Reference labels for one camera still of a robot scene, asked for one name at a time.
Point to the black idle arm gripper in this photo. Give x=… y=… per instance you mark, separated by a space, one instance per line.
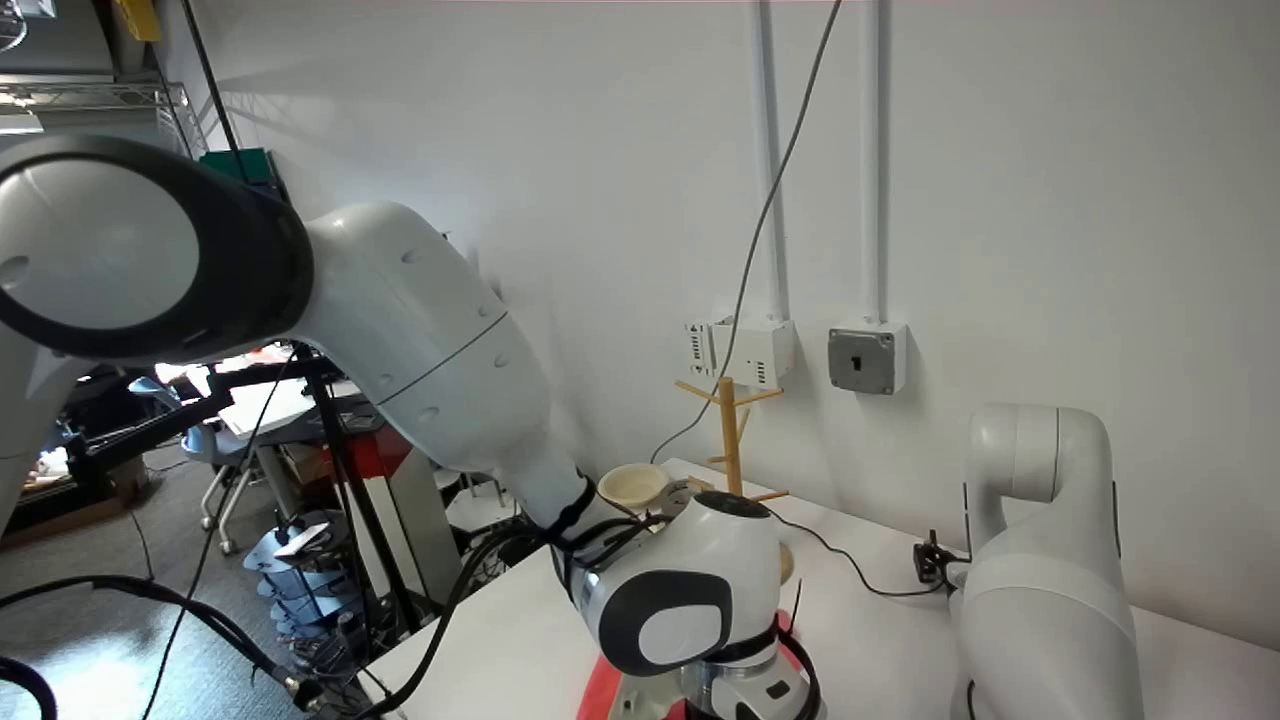
x=942 y=563

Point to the coral pink shirt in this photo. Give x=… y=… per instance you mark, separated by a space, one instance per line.
x=603 y=702

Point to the white idle robot arm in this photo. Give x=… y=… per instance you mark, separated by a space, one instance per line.
x=1053 y=612

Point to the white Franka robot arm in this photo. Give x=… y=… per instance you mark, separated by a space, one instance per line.
x=424 y=346

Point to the grey junction box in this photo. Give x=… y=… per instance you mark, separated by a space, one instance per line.
x=867 y=363

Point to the wooden mug tree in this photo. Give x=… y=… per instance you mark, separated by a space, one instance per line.
x=730 y=424

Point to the cream plastic bowl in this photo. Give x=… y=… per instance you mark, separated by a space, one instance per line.
x=632 y=483

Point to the red box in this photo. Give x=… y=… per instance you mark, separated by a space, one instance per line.
x=373 y=454

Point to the blue plastic bag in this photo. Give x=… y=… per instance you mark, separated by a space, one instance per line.
x=286 y=575

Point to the grey office chair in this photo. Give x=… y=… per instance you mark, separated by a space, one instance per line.
x=220 y=447

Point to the green box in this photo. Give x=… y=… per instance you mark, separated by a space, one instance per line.
x=244 y=170

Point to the yellow object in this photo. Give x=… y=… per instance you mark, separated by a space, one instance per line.
x=136 y=19

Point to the metal shelf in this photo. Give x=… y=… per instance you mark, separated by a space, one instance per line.
x=80 y=96

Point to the plain white wall box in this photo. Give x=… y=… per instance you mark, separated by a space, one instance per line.
x=763 y=352

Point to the white wall socket box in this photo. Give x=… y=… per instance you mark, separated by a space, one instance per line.
x=706 y=348

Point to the white wall conduit pipe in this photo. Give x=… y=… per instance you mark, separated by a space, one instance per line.
x=768 y=132
x=878 y=132

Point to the black camera stand frame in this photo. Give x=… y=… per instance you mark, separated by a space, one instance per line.
x=286 y=371

